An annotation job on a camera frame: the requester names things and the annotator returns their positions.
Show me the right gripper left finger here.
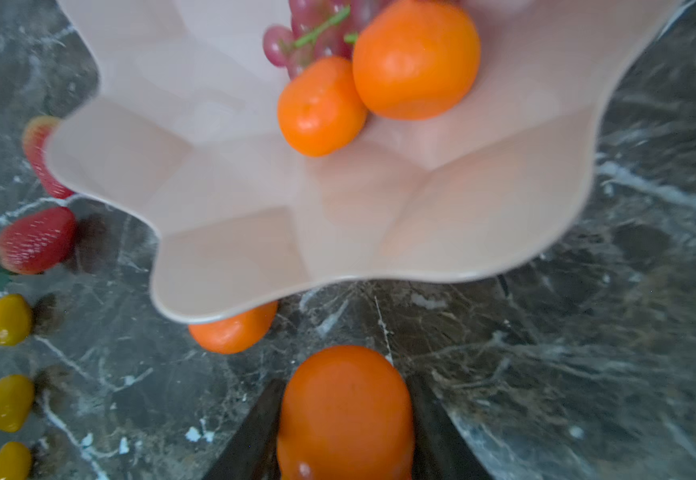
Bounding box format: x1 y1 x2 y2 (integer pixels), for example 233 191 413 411
202 379 286 480

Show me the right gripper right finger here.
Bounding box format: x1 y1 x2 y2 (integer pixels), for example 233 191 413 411
406 374 494 480

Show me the orange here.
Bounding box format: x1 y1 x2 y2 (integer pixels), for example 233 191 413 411
276 345 416 479
188 301 279 355
352 1 481 120
277 57 369 157

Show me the pink wavy fruit bowl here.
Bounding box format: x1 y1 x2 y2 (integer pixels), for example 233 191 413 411
45 1 678 324

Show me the orange bottom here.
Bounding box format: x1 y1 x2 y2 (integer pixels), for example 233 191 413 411
277 57 369 157

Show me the red grape bunch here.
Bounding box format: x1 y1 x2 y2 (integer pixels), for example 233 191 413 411
262 0 390 79

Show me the yellow kumquat left bottom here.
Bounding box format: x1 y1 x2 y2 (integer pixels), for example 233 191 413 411
0 442 33 480

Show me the yellow kumquat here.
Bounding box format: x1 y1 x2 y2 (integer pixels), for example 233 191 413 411
0 294 33 346
0 374 35 433
0 442 33 480

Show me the yellow kumquat left middle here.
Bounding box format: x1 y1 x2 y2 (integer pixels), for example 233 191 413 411
0 374 35 433

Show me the yellow kumquat left top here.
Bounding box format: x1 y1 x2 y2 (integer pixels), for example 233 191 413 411
0 294 33 346

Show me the strawberry far left lower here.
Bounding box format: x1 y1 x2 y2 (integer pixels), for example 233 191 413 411
0 207 77 285

